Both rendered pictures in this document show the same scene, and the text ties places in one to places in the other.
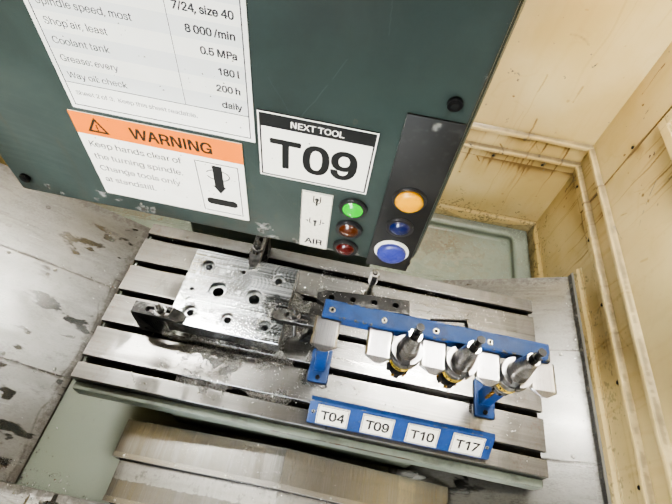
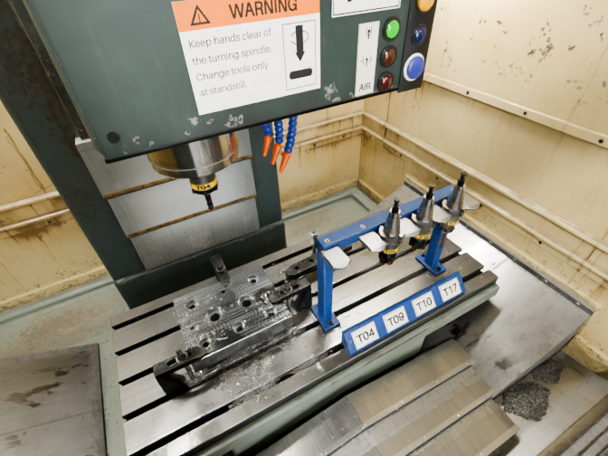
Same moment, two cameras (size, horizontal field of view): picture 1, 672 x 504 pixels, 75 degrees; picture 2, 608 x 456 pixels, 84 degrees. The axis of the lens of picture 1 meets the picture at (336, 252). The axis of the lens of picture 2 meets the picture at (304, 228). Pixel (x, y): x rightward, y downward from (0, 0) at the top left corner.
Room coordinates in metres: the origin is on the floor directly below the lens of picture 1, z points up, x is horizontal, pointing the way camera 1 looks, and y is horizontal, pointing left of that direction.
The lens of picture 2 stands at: (-0.09, 0.33, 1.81)
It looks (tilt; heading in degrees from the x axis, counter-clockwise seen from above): 41 degrees down; 331
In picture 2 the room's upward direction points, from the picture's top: 3 degrees counter-clockwise
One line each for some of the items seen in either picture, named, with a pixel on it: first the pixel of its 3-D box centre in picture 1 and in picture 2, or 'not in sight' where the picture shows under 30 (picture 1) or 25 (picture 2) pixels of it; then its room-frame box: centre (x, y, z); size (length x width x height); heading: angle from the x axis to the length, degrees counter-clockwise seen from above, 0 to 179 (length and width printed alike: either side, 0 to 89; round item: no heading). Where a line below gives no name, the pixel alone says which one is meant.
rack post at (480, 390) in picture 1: (506, 380); (440, 233); (0.41, -0.45, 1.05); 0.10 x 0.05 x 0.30; 178
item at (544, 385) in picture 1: (542, 380); (467, 202); (0.35, -0.45, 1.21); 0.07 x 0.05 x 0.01; 178
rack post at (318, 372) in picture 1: (324, 342); (325, 286); (0.43, -0.01, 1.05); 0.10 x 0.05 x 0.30; 178
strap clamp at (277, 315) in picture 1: (297, 322); (289, 296); (0.50, 0.07, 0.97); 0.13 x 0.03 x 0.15; 88
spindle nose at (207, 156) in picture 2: not in sight; (188, 125); (0.49, 0.23, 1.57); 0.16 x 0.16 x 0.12
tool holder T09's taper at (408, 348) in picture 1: (411, 342); (393, 221); (0.36, -0.17, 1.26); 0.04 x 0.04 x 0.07
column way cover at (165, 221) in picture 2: not in sight; (188, 193); (0.94, 0.21, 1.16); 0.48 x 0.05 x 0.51; 88
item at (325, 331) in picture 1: (325, 335); (337, 258); (0.37, -0.01, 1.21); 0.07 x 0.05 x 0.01; 178
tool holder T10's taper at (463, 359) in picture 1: (468, 354); (426, 207); (0.36, -0.28, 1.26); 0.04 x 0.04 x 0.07
